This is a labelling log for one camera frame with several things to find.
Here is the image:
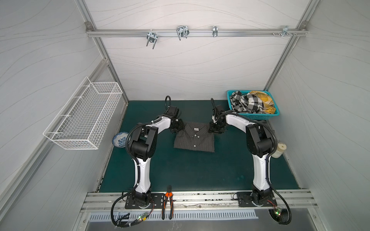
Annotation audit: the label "grey pinstriped long sleeve shirt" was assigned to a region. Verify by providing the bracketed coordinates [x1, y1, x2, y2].
[174, 122, 215, 153]

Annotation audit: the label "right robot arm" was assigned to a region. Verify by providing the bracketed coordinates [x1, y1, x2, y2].
[209, 105, 277, 207]

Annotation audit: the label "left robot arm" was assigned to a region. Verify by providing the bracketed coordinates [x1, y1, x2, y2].
[126, 106, 185, 204]

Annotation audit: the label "black white checked shirt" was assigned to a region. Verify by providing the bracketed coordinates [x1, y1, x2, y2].
[229, 91, 264, 114]

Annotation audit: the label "teal plastic basket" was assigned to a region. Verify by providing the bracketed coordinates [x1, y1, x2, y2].
[226, 90, 279, 120]

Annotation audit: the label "yellow patterned shirt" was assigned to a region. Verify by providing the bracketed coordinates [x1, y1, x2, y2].
[250, 91, 277, 114]

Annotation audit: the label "blue white ceramic plate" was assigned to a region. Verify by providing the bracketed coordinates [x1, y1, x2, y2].
[112, 132, 128, 148]

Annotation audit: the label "cream tape roll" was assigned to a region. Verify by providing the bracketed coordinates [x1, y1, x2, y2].
[272, 142, 287, 158]

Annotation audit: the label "orange black pliers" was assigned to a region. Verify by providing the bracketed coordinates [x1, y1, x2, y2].
[161, 185, 174, 220]

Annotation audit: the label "metal clamp hook left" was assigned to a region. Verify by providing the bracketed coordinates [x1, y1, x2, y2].
[146, 30, 158, 49]

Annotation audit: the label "metal clamp hook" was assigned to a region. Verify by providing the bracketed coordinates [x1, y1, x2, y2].
[176, 26, 189, 40]
[146, 30, 158, 49]

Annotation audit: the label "white slotted vent strip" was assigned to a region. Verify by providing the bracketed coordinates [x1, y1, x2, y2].
[89, 209, 259, 222]

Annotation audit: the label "metal clamp hook middle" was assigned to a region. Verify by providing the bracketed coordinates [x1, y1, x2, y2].
[176, 26, 189, 40]

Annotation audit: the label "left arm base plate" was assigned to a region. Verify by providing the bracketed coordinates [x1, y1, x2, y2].
[125, 192, 164, 209]

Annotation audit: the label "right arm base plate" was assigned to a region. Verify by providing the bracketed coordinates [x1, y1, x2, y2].
[236, 191, 277, 208]

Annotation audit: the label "white wire wall basket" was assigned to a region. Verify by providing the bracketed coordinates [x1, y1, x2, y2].
[43, 77, 122, 150]

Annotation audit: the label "metal ring clip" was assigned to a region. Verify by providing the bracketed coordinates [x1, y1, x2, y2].
[213, 26, 218, 38]

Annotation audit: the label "right black cable loop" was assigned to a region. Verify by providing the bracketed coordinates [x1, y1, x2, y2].
[268, 187, 293, 225]

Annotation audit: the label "left black cable bundle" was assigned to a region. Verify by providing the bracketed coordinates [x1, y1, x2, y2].
[110, 187, 154, 228]

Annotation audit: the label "metal bracket hook right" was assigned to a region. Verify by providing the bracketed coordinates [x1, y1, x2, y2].
[271, 26, 298, 38]

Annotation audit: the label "aluminium crossbar rail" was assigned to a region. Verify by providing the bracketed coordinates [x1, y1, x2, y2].
[86, 28, 309, 38]

